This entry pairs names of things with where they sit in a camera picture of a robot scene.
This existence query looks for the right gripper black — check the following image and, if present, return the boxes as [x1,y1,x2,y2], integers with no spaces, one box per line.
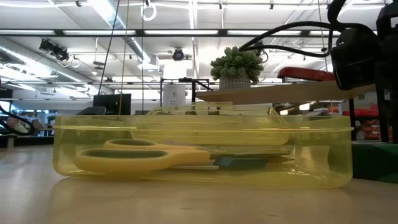
[330,27,381,91]

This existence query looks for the green crayon box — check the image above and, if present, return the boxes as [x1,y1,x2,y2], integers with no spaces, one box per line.
[352,140,398,185]

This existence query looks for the small blue eraser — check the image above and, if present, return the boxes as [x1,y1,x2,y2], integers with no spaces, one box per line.
[213,157,270,170]

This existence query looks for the yellow-handled scissors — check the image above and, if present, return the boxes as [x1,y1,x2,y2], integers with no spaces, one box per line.
[73,138,295,174]

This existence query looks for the yellow transparent pencil case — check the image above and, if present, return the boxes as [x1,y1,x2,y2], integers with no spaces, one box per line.
[52,102,354,190]

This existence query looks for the red stapler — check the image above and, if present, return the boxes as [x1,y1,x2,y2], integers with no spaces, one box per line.
[277,67,336,82]

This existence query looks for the small green potted plant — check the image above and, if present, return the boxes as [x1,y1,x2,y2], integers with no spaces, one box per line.
[210,45,265,91]

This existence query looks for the white box device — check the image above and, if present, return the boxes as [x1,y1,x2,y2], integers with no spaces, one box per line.
[162,83,187,107]

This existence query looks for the black monitor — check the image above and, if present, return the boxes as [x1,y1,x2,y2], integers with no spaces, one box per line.
[93,93,132,116]

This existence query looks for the grey chair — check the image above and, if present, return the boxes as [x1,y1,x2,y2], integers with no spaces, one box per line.
[76,106,107,116]

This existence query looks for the person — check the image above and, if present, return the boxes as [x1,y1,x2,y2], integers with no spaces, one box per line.
[7,117,43,135]

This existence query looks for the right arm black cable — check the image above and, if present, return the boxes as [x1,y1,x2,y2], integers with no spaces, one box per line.
[238,0,348,58]

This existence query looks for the black rail-mounted camera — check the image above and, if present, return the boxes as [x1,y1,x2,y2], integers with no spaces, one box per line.
[252,39,269,63]
[39,39,71,62]

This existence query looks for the black overhead camera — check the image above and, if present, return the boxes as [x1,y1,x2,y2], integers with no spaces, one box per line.
[172,48,185,62]

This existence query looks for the black overhead frame bar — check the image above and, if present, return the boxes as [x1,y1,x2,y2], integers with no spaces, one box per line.
[0,29,379,37]

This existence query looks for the white cable loop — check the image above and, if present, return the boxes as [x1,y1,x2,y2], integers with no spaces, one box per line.
[140,2,157,22]

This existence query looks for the tan hanging cord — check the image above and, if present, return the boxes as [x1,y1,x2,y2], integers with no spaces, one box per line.
[118,0,130,121]

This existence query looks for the dark hanging cable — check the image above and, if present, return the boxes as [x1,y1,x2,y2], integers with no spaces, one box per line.
[98,0,121,96]

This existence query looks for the black cable loop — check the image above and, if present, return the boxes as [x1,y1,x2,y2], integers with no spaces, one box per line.
[0,105,35,137]

